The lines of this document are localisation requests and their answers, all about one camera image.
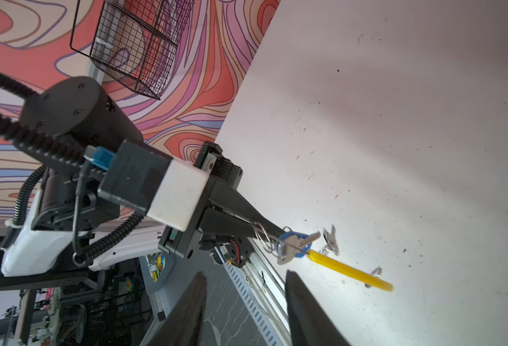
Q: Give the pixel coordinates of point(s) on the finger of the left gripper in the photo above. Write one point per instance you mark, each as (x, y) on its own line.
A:
(228, 213)

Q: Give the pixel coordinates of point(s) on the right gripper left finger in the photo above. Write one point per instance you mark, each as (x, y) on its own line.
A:
(184, 325)

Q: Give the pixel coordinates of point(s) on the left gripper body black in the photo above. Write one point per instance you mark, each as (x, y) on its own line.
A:
(199, 204)

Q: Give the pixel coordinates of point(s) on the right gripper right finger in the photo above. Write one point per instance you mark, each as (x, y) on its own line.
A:
(309, 324)

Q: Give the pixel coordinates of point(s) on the metal keyring disc yellow handle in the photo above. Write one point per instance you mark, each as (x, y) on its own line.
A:
(369, 280)

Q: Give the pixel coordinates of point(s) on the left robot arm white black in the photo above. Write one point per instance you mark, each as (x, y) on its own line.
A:
(98, 180)

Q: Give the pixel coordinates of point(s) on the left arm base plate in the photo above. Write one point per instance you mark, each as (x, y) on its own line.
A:
(235, 251)

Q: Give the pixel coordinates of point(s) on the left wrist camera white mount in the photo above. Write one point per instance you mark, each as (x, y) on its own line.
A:
(150, 182)

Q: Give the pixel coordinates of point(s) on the black wire basket left wall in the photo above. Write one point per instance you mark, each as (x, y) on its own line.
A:
(136, 42)

